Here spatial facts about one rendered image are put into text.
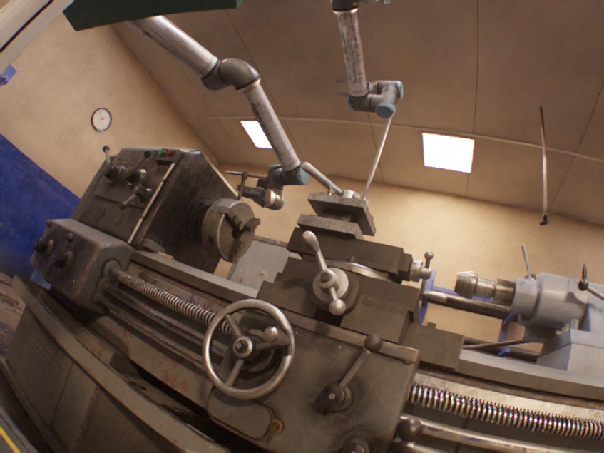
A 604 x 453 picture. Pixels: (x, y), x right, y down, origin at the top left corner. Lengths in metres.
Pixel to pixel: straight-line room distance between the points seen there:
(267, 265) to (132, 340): 3.74
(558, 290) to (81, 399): 1.55
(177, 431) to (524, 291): 1.01
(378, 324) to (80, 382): 1.01
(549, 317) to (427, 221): 3.67
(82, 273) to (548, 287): 1.51
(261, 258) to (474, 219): 3.00
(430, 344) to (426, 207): 4.02
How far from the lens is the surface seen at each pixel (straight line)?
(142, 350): 1.19
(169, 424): 0.86
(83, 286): 1.27
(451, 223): 4.64
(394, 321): 0.68
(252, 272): 4.87
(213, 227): 1.33
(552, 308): 1.11
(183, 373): 1.06
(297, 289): 0.74
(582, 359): 1.03
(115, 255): 1.31
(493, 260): 4.49
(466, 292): 1.10
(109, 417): 1.32
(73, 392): 1.33
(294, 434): 0.71
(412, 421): 0.55
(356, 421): 0.68
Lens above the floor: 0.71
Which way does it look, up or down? 21 degrees up
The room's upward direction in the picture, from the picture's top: 23 degrees clockwise
